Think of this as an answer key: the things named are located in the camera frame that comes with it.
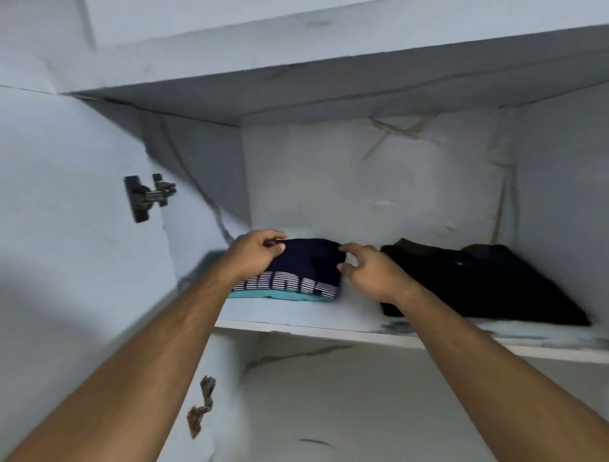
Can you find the person's right hand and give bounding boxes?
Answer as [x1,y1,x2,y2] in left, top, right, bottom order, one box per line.
[337,242,414,306]

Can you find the person's left hand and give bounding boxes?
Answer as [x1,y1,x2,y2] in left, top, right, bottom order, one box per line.
[224,229,288,284]

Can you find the navy striped shirt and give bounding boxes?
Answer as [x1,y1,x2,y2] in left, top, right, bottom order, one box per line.
[232,238,347,302]

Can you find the person's left forearm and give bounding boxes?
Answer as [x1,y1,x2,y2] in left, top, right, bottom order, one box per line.
[0,259,239,462]

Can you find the person's right forearm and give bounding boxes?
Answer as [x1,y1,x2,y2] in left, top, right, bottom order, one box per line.
[392,283,609,462]

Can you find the folded teal garment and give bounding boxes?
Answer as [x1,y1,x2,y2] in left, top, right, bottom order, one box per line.
[227,289,337,303]

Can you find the white cabinet shelf board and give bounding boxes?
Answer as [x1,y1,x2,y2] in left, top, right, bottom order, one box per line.
[215,286,609,365]

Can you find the folded black garment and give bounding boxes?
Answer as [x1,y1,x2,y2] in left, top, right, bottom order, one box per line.
[380,238,592,327]

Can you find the metal cabinet hinge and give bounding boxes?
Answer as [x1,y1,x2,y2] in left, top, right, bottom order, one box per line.
[123,173,177,224]
[187,375,217,439]

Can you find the white cabinet door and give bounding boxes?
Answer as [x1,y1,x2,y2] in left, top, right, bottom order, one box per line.
[0,85,178,460]

